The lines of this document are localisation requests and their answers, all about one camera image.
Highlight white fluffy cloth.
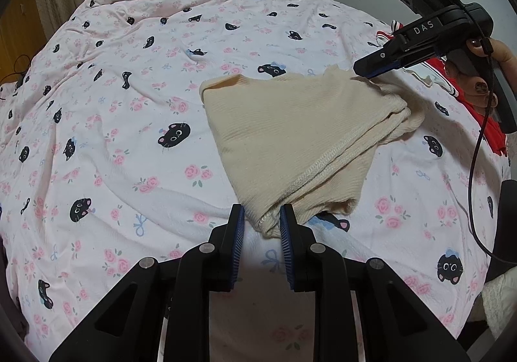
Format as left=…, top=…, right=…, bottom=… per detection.
left=480, top=271, right=517, bottom=342

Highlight pink cat print bed cover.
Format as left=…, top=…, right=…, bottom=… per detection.
left=0, top=0, right=512, bottom=362

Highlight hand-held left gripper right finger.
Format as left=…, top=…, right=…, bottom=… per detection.
left=280, top=204, right=471, bottom=362

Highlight person's dark clothing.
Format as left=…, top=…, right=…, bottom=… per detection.
left=482, top=180, right=517, bottom=290

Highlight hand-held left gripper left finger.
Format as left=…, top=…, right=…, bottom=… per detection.
left=48, top=204, right=246, bottom=362

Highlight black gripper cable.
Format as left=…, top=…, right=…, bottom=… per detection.
left=469, top=10, right=517, bottom=266

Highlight beige knit garment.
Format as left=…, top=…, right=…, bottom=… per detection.
left=199, top=65, right=426, bottom=239

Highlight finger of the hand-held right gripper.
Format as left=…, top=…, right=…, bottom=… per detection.
left=365, top=50, right=445, bottom=80
left=353, top=20, right=449, bottom=78

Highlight wooden wardrobe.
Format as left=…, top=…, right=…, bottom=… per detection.
left=0, top=0, right=47, bottom=64

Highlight dark purple garment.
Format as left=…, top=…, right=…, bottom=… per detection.
left=0, top=235, right=30, bottom=346

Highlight red shorts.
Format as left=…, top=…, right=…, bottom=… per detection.
left=460, top=93, right=510, bottom=156

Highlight red jersey white trim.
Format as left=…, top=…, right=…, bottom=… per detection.
left=365, top=18, right=465, bottom=98

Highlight person's right hand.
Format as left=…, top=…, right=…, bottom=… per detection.
left=444, top=38, right=517, bottom=108

